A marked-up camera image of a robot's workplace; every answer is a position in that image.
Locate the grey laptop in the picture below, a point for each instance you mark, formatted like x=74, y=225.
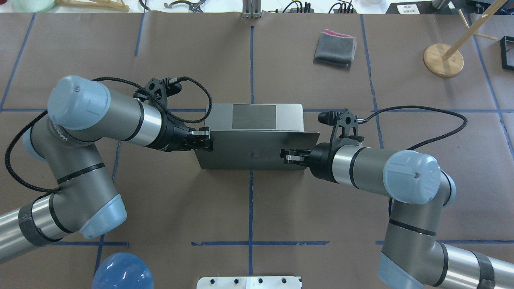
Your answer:
x=251, y=136

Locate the aluminium frame post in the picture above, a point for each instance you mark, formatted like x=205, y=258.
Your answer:
x=252, y=9

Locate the green glass plate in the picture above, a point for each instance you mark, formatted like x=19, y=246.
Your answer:
x=33, y=6

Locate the folded grey cloth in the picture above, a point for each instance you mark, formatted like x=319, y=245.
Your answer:
x=335, y=48

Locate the wooden mug tree stand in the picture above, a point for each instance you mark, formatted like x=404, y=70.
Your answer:
x=445, y=60

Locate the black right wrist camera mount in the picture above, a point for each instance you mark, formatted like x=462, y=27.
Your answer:
x=344, y=128

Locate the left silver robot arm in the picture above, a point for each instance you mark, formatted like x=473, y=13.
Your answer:
x=79, y=113

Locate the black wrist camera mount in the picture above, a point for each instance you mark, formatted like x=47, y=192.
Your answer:
x=344, y=128
x=160, y=90

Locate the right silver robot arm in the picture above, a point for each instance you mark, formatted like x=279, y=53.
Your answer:
x=411, y=257

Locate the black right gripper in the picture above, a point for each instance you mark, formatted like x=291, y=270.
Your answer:
x=320, y=159

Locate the wine glass rack tray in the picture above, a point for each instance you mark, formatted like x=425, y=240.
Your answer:
x=507, y=52

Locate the blue desk lamp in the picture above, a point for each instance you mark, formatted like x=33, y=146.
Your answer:
x=123, y=271

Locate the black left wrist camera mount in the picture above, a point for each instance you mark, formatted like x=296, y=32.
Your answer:
x=160, y=90

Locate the wooden dish rack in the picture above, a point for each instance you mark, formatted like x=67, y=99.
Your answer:
x=112, y=5

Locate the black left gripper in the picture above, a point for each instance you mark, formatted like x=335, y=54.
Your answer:
x=172, y=135

